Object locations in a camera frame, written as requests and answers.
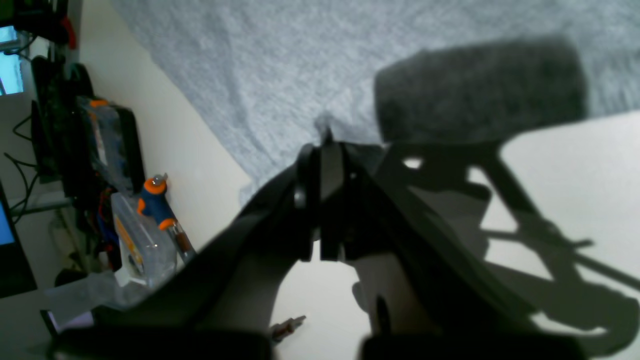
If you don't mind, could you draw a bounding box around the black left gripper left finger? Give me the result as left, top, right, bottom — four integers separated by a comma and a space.
50, 144, 321, 360

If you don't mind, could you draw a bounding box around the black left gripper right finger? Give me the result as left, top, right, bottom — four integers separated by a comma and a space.
320, 134, 585, 360

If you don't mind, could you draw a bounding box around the grey T-shirt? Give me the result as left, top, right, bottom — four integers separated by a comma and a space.
112, 0, 640, 205

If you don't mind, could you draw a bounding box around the clear plastic parts box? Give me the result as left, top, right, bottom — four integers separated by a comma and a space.
110, 193, 178, 289

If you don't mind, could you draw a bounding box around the orange blue screwdriver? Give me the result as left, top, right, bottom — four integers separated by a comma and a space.
137, 173, 196, 264

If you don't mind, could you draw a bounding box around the black tool case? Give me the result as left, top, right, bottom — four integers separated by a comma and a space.
30, 55, 146, 199

